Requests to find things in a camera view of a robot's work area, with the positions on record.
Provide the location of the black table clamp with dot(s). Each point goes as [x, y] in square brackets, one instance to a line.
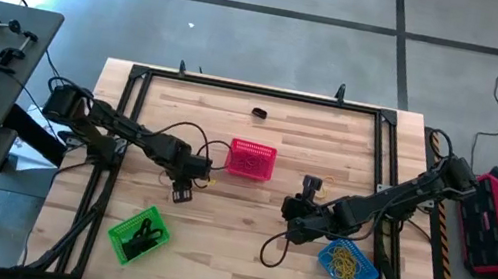
[182, 68]
[340, 94]

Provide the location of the blue plastic basket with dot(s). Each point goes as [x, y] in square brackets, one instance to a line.
[370, 276]

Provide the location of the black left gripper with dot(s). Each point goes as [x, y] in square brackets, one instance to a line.
[189, 165]

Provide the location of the black clip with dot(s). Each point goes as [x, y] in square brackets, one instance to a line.
[259, 113]
[147, 244]

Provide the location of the black wide rubber band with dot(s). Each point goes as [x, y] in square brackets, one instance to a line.
[156, 235]
[135, 244]
[144, 227]
[145, 239]

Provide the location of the red plastic basket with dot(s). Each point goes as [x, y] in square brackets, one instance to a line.
[231, 169]

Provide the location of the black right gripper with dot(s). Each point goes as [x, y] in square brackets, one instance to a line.
[306, 222]

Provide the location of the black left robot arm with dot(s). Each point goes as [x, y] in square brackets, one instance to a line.
[129, 129]

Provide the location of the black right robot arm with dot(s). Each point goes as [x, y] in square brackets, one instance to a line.
[396, 199]

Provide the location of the black desk support beam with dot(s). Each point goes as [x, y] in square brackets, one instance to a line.
[34, 134]

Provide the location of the green plastic basket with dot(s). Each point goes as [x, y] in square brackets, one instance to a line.
[116, 234]

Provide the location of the black yellow hazard strip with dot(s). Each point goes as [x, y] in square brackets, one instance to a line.
[445, 274]

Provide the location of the white paper sheet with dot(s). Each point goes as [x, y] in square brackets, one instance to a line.
[30, 159]

